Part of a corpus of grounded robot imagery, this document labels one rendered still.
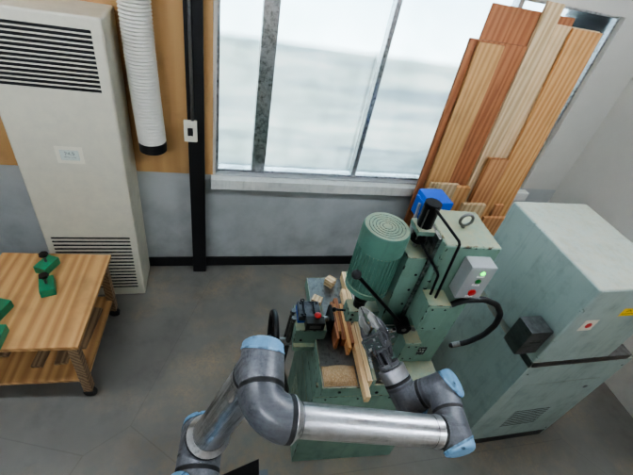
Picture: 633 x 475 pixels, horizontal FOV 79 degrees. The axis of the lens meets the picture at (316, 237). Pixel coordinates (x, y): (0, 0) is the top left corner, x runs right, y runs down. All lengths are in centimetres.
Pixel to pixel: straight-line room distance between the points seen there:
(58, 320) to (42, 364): 36
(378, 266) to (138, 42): 157
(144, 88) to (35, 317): 129
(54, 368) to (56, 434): 34
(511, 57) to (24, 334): 309
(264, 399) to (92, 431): 172
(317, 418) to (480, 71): 227
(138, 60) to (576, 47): 256
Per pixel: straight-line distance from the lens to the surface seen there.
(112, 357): 282
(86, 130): 236
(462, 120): 282
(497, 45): 276
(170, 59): 244
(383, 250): 135
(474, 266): 143
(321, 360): 169
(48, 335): 234
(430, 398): 131
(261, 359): 103
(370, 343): 129
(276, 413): 98
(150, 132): 241
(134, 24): 224
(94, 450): 256
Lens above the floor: 230
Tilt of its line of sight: 39 degrees down
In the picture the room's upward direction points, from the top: 13 degrees clockwise
